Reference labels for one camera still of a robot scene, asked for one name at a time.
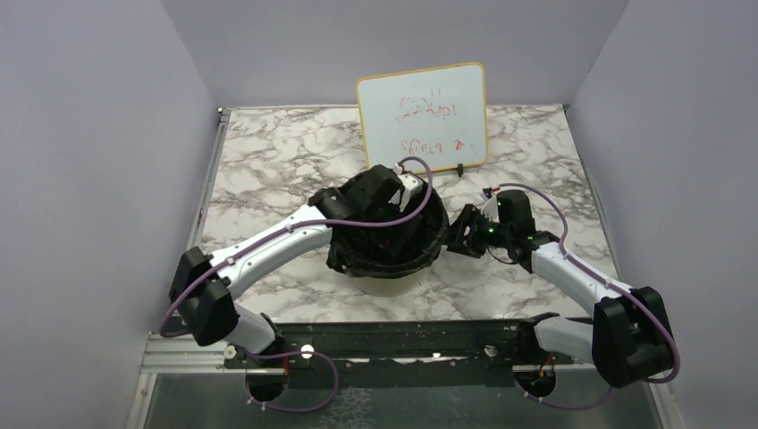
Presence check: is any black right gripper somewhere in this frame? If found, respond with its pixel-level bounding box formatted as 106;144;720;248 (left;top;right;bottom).
434;204;512;259

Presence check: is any black plastic trash bag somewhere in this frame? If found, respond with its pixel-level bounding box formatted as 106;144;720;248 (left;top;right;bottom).
316;165;450;279

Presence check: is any beige cylindrical trash bin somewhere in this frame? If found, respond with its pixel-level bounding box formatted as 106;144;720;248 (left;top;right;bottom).
351;271;427;298

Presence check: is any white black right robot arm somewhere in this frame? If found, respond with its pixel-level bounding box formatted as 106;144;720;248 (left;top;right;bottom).
446;187;681;388

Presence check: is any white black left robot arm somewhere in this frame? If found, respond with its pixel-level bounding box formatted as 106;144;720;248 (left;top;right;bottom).
167;165;432;367

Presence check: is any yellow framed whiteboard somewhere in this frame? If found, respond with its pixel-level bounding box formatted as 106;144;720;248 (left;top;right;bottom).
355;62;489;172

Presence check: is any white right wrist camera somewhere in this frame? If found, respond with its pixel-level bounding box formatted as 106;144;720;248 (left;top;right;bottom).
481;188;499;223

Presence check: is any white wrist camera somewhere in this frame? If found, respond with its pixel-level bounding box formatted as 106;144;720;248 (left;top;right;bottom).
390;164;424;212
481;188;499;223

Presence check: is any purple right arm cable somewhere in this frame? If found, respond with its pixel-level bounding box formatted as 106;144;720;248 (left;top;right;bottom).
500;182;682;385

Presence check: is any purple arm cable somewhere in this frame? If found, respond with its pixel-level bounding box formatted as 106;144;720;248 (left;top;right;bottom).
158;156;434;340
500;182;682;385

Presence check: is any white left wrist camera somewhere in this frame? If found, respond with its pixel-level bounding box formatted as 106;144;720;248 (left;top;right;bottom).
390;164;424;212

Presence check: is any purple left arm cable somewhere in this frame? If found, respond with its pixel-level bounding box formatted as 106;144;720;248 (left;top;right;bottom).
158;156;434;340

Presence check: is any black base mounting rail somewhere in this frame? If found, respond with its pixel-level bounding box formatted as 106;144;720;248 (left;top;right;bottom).
163;316;576;389

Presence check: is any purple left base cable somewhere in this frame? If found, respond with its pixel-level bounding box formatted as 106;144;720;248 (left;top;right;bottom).
242;349;341;414

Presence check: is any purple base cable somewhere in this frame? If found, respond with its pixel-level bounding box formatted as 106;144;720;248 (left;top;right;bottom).
242;349;341;414
513;373;617;411

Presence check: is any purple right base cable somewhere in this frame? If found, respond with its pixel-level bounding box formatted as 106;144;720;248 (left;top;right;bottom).
513;373;617;411

